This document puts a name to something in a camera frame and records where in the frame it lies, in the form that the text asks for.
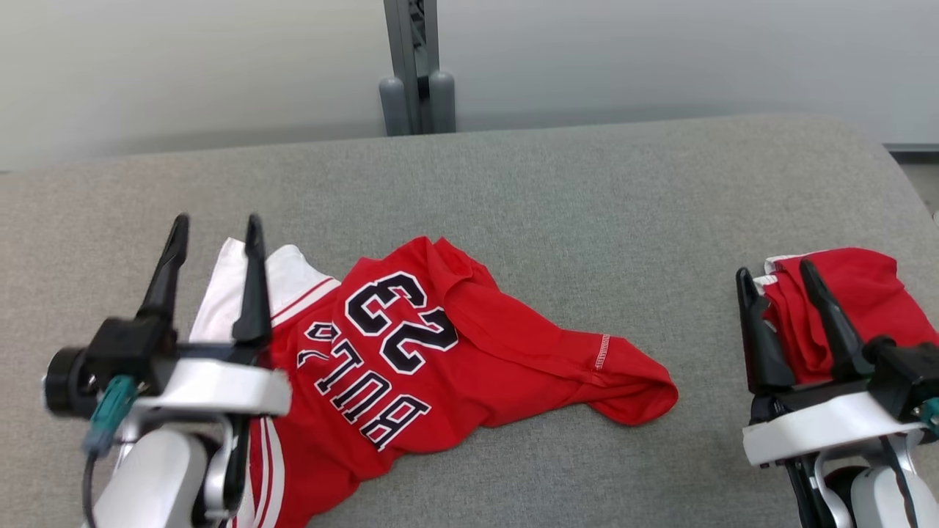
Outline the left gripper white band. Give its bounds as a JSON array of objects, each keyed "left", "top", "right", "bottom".
[{"left": 134, "top": 213, "right": 294, "bottom": 420}]

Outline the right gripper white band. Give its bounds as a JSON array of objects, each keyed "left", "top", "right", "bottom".
[{"left": 736, "top": 257, "right": 927, "bottom": 469}]

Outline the red shorts white stripe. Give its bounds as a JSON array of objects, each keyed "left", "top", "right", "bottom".
[{"left": 756, "top": 247, "right": 939, "bottom": 386}]

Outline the red basketball jersey number 23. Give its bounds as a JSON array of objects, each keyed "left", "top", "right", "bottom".
[{"left": 189, "top": 235, "right": 679, "bottom": 528}]

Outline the right camera cable teal plug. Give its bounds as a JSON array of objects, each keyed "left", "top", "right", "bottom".
[{"left": 916, "top": 396, "right": 939, "bottom": 442}]

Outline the camera cable teal plug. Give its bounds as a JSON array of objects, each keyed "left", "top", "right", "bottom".
[
  {"left": 81, "top": 375, "right": 141, "bottom": 528},
  {"left": 916, "top": 396, "right": 939, "bottom": 442}
]

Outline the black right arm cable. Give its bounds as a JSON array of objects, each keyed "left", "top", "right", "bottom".
[{"left": 786, "top": 458, "right": 834, "bottom": 528}]

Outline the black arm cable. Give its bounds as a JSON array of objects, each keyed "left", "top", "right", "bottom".
[
  {"left": 786, "top": 458, "right": 834, "bottom": 528},
  {"left": 222, "top": 414, "right": 252, "bottom": 516}
]

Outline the left camera cable teal plug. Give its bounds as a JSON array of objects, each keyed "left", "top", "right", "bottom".
[{"left": 81, "top": 375, "right": 141, "bottom": 528}]

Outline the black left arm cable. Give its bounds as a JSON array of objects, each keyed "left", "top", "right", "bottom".
[{"left": 222, "top": 414, "right": 252, "bottom": 516}]

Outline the grey metal frame post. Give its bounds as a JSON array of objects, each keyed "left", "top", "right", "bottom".
[{"left": 383, "top": 0, "right": 441, "bottom": 136}]

